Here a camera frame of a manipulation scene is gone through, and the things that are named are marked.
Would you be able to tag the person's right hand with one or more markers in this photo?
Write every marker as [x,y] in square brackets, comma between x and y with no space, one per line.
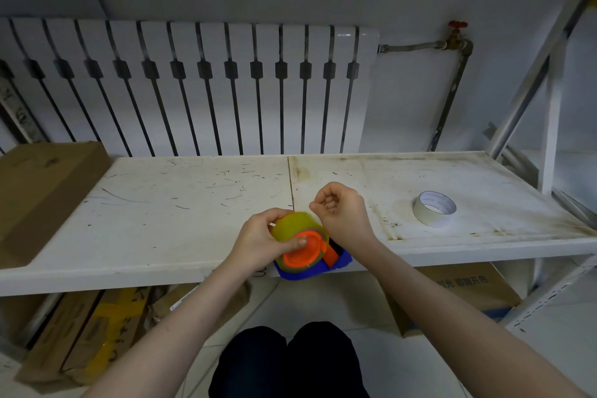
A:
[347,218]

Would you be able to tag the person's left hand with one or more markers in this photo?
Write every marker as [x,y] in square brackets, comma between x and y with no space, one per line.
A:
[254,243]

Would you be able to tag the person's right fingers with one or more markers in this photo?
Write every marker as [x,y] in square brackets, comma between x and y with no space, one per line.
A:
[329,199]

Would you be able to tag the person's left thumb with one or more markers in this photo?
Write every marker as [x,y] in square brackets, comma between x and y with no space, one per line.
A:
[294,242]

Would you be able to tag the blue and orange tape dispenser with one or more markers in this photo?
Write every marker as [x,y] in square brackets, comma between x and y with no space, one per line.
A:
[305,253]

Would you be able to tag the person's right forearm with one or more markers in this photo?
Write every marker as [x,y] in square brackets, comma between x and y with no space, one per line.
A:
[447,318]

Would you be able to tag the person's left forearm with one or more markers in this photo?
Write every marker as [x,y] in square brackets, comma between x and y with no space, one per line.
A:
[186,327]

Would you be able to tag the white tape roll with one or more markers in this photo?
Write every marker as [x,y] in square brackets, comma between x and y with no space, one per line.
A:
[431,216]

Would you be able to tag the person's right leg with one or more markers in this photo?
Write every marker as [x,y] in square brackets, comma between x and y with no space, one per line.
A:
[326,360]

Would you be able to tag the person's leg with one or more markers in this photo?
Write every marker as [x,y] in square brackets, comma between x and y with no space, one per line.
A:
[249,365]
[326,360]

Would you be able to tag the person's left leg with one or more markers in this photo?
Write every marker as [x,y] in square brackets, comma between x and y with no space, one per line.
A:
[249,365]

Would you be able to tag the grey metal pipe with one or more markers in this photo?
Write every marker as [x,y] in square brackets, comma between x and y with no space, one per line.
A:
[450,94]

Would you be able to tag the printed brown cardboard box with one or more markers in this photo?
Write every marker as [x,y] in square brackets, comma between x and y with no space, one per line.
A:
[471,285]

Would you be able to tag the white radiator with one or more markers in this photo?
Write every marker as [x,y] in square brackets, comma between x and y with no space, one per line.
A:
[186,85]

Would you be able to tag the flat cardboard box yellow tape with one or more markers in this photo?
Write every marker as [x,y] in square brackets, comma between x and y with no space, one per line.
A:
[105,332]

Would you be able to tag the white metal strips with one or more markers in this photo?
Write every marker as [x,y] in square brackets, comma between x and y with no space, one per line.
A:
[559,188]

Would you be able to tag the large brown cardboard box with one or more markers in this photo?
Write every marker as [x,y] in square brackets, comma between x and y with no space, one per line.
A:
[37,188]

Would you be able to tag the flat brown cardboard box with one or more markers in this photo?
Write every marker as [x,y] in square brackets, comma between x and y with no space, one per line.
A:
[46,341]

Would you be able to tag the grey metal bars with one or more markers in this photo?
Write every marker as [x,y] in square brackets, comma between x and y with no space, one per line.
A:
[18,108]

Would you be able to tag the white metal rack frame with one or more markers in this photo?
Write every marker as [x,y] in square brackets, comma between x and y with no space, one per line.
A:
[552,122]

